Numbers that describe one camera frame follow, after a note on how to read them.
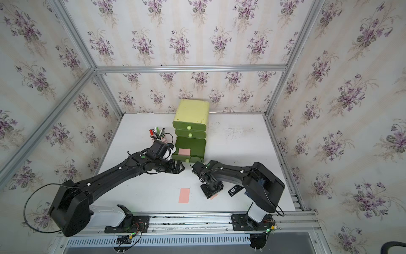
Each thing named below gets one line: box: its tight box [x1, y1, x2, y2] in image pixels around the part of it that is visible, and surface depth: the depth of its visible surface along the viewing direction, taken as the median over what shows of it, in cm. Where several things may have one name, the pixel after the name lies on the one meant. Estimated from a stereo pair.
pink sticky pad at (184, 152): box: [178, 148, 191, 157], surface depth 100 cm
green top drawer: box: [172, 120, 207, 132], surface depth 90 cm
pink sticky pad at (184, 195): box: [178, 187, 191, 204], surface depth 85 cm
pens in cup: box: [149, 126, 166, 142], surface depth 97 cm
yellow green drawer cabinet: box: [172, 98, 210, 139], surface depth 93 cm
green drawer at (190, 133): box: [174, 129, 207, 140], surface depth 95 cm
